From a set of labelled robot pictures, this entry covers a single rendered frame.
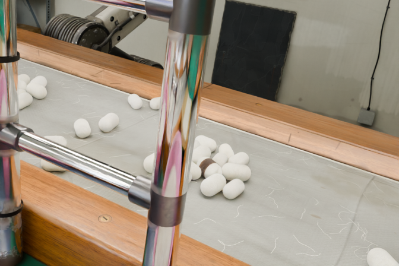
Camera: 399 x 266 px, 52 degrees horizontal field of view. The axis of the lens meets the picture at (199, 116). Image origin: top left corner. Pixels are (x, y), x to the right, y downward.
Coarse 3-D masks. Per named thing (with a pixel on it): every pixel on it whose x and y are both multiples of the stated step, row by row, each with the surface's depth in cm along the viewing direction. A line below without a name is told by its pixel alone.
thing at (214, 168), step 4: (200, 160) 49; (212, 164) 48; (216, 164) 48; (208, 168) 48; (212, 168) 47; (216, 168) 48; (220, 168) 48; (208, 172) 47; (212, 172) 47; (216, 172) 47; (220, 172) 48; (208, 176) 48
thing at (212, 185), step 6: (216, 174) 46; (204, 180) 45; (210, 180) 45; (216, 180) 45; (222, 180) 46; (204, 186) 44; (210, 186) 44; (216, 186) 45; (222, 186) 46; (204, 192) 45; (210, 192) 44; (216, 192) 45
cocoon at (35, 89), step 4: (28, 84) 64; (32, 84) 64; (36, 84) 64; (28, 88) 64; (32, 88) 64; (36, 88) 63; (40, 88) 63; (44, 88) 64; (28, 92) 64; (32, 92) 63; (36, 92) 63; (40, 92) 63; (44, 92) 64; (36, 96) 63; (40, 96) 64; (44, 96) 64
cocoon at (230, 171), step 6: (222, 168) 49; (228, 168) 48; (234, 168) 48; (240, 168) 48; (246, 168) 49; (222, 174) 49; (228, 174) 48; (234, 174) 48; (240, 174) 48; (246, 174) 48
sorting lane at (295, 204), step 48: (48, 96) 66; (96, 96) 69; (96, 144) 53; (144, 144) 55; (240, 144) 59; (96, 192) 43; (192, 192) 46; (288, 192) 49; (336, 192) 50; (384, 192) 52; (240, 240) 39; (288, 240) 40; (336, 240) 41; (384, 240) 42
